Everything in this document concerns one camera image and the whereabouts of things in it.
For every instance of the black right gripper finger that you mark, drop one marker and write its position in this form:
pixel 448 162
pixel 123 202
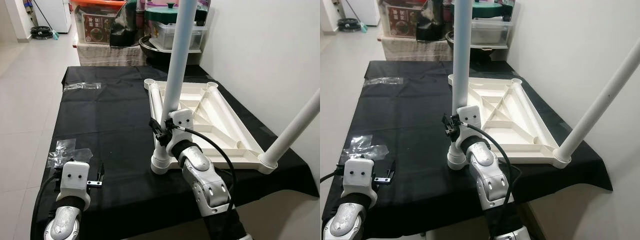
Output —
pixel 156 131
pixel 448 125

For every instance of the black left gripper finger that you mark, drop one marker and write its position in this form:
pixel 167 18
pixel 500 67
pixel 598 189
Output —
pixel 101 171
pixel 391 169

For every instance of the white plastic table leg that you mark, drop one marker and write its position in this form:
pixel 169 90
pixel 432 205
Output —
pixel 230 112
pixel 180 50
pixel 156 100
pixel 600 100
pixel 530 107
pixel 462 50
pixel 295 127

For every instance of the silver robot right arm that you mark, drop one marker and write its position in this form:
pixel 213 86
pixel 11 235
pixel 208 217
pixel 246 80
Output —
pixel 492 180
pixel 205 185

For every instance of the black tablecloth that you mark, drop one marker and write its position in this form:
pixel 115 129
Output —
pixel 415 125
pixel 115 130

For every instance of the black wok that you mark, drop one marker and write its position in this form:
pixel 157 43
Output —
pixel 155 55
pixel 485 54

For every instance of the flat clear plastic wrap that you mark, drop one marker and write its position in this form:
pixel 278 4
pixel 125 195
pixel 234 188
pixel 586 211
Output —
pixel 82 86
pixel 382 81

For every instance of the patterned cloth covered stand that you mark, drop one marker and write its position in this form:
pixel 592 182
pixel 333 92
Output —
pixel 417 50
pixel 110 55

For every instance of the clear plastic container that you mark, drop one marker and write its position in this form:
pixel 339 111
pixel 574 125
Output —
pixel 197 37
pixel 492 32

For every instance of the orange-lid storage box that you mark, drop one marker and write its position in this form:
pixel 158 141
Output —
pixel 97 25
pixel 402 22

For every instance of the green pot lid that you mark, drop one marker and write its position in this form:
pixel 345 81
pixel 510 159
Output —
pixel 487 10
pixel 160 14

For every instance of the white appliance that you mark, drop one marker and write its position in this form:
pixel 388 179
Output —
pixel 57 15
pixel 365 11

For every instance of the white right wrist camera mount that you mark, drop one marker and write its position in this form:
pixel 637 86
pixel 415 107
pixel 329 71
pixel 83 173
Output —
pixel 471 116
pixel 181 120

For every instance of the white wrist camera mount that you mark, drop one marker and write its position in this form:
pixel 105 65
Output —
pixel 75 177
pixel 357 175
pixel 471 116
pixel 181 120

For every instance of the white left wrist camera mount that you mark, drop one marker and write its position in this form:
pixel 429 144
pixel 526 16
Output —
pixel 75 177
pixel 357 175

